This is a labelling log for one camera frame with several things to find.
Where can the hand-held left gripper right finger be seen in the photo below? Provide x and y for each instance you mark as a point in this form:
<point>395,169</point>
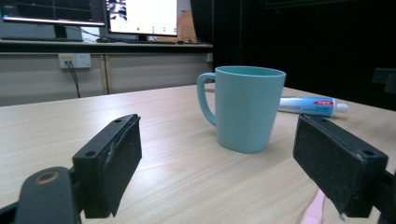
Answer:
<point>336,161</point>

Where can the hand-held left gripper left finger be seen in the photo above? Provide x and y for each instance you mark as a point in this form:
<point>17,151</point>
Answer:
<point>106,161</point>

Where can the pink toothbrush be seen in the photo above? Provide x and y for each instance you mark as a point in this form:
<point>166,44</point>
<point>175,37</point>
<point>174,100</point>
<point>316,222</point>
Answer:
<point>315,208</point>

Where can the blue white toothpaste tube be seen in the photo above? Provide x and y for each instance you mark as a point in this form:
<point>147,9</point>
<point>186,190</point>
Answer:
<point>306,105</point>

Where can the light blue cup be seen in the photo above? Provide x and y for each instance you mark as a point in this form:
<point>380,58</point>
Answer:
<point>249,112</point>

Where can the grey background desk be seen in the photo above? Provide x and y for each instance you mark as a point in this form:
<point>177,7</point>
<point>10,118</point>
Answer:
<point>106,67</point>

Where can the black curtain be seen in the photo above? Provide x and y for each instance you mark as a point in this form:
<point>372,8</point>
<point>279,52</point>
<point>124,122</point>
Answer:
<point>311,37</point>

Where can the white screen monitor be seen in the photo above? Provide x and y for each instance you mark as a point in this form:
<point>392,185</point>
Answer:
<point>143,15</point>

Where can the brown cardboard box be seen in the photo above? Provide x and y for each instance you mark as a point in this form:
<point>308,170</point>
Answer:
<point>186,26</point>

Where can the dark screen monitor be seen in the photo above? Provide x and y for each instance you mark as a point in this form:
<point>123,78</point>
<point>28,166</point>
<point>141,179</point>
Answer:
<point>53,11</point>

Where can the white wall socket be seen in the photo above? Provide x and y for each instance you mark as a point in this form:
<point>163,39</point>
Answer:
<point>75,60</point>

